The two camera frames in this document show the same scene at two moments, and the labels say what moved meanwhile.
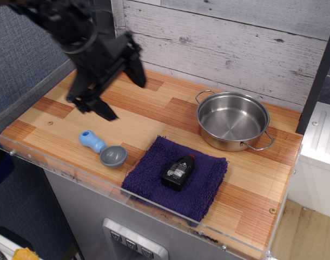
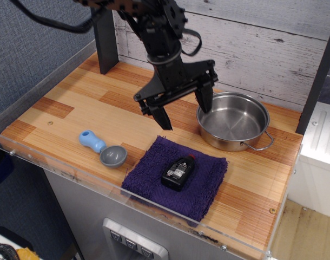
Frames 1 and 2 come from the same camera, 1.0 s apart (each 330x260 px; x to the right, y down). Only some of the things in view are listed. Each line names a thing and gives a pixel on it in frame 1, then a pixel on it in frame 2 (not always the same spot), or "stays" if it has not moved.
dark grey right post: (313, 98) stays
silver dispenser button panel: (124, 244) stays
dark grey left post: (103, 10) stays
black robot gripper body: (99, 62) → (172, 78)
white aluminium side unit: (315, 183) stays
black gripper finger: (101, 109) → (159, 114)
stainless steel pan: (229, 120) stays
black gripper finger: (134, 71) → (205, 96)
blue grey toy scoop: (112, 156) stays
